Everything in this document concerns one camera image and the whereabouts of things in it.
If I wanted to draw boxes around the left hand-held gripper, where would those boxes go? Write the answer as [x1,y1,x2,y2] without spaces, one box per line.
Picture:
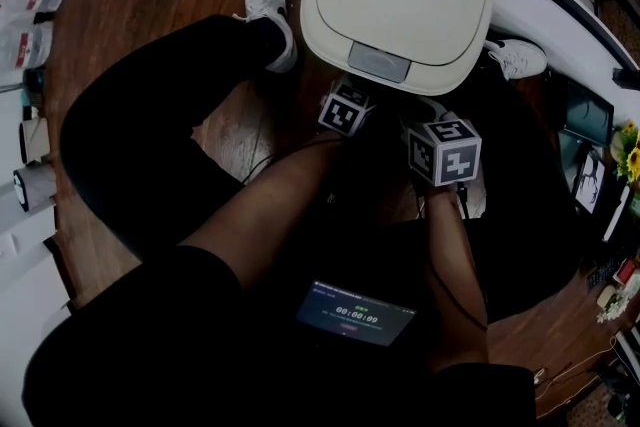
[317,75,377,139]

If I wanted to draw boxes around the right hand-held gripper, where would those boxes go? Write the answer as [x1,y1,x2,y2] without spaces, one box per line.
[398,96,483,188]

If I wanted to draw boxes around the cream trash bin body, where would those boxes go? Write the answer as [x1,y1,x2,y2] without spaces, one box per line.
[299,0,501,97]

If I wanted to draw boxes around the person's right forearm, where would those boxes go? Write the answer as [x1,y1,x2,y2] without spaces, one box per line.
[422,182,490,373]

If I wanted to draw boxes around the person's left forearm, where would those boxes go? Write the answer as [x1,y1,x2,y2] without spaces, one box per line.
[178,132,346,292]

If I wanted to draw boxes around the person's right leg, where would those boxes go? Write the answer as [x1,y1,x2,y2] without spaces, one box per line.
[464,64,599,327]

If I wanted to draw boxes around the person's leg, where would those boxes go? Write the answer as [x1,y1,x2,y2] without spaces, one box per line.
[59,14,301,262]
[464,64,599,327]

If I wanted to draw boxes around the person's right white shoe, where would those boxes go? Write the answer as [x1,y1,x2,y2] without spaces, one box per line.
[483,38,549,81]

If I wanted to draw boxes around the person's white shoe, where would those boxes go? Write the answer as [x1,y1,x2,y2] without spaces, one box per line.
[483,38,549,81]
[233,0,299,75]

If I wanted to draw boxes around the person's left white shoe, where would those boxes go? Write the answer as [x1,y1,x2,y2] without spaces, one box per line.
[233,0,299,75]

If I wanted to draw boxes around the framed black and white picture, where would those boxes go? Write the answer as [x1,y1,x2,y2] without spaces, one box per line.
[572,145,607,216]

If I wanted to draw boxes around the dark monitor screen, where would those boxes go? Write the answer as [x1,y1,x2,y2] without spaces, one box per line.
[563,79,616,149]

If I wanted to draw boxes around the dark tablet with timer screen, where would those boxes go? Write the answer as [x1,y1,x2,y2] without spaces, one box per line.
[294,279,418,348]

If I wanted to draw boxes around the yellow sunflower bouquet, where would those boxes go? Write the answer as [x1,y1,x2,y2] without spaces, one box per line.
[610,119,640,186]

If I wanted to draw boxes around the person's left leg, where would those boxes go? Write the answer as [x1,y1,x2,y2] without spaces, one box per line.
[59,14,301,262]

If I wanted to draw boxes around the black keyboard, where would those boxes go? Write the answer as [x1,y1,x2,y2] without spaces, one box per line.
[585,246,632,291]

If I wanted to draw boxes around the small red box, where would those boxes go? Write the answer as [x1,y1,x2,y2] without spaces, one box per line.
[612,257,638,287]

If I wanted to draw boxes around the small white flowers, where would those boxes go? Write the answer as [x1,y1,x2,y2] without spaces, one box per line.
[595,283,635,324]

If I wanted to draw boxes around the person's black shirt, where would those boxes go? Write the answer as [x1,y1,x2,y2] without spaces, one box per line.
[20,244,538,427]

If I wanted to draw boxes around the white cup with black rim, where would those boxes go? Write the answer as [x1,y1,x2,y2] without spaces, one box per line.
[18,116,51,165]
[12,162,57,214]

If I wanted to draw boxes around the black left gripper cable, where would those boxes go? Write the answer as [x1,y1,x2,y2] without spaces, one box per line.
[241,136,344,186]

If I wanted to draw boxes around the thin orange cable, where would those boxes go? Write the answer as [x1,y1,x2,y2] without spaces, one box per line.
[532,334,619,420]

